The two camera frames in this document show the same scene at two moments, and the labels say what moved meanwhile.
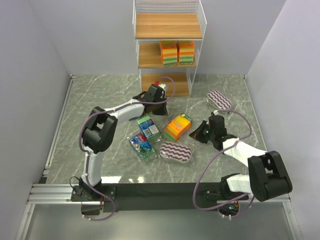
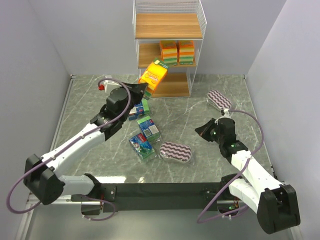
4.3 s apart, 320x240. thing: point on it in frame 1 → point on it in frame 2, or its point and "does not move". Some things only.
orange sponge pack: x=186 y=52 does not move
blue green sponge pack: x=140 y=144 does not move
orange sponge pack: x=178 y=126 → x=154 y=75
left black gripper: x=158 y=107 → x=135 y=92
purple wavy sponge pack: x=179 y=152 does not move
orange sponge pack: x=169 y=49 does not move
